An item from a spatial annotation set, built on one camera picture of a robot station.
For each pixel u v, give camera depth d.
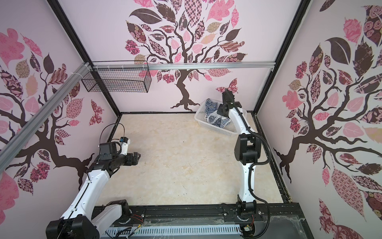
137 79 0.79
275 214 0.74
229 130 1.00
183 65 0.92
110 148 0.63
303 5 0.69
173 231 0.70
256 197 0.63
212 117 1.14
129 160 0.73
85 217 0.40
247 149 0.58
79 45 0.80
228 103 0.73
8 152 0.49
